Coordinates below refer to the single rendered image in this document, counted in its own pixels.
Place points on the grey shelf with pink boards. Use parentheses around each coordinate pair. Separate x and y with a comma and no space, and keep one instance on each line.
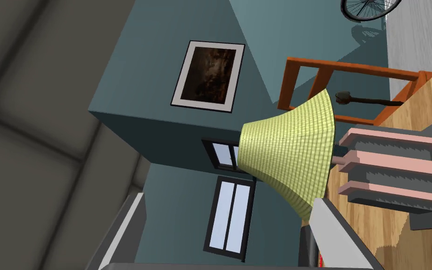
(399,168)

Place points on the lamp with yellow checked shade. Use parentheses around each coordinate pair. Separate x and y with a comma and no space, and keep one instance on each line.
(291,153)

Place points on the black framed window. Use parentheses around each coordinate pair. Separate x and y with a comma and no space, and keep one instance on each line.
(223,154)
(229,217)

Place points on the black bicycle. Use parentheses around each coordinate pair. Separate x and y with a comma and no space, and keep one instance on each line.
(367,9)

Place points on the dark picture in white frame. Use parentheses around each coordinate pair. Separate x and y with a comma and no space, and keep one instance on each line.
(208,76)

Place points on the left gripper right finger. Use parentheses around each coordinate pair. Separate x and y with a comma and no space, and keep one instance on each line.
(341,240)

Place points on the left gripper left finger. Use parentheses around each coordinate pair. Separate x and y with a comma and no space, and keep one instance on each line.
(122,230)

